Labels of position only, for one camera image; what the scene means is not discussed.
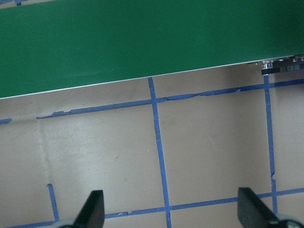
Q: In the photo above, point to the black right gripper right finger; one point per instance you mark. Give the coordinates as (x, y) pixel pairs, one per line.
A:
(253, 213)

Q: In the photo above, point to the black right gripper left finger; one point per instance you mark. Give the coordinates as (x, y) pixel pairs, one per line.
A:
(92, 214)

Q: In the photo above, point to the green conveyor belt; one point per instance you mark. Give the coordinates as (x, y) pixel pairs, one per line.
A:
(71, 43)

